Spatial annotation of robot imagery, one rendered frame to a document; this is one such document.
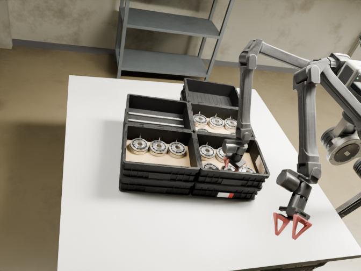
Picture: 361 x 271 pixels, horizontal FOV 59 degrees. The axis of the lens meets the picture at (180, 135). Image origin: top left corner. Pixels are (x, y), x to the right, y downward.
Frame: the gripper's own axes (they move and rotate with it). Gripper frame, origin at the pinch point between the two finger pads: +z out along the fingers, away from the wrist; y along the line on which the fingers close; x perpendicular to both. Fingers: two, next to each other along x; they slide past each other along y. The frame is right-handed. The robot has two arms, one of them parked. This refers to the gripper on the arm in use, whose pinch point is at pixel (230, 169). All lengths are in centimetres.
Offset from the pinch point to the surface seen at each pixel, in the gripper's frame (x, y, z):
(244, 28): 260, -169, 27
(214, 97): 53, -56, 4
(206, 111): 27, -43, -1
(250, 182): 4.3, 11.9, 1.8
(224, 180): -7.9, 2.9, 1.6
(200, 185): -17.9, -4.8, 6.7
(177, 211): -32.8, -4.4, 17.2
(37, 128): -31, -171, 87
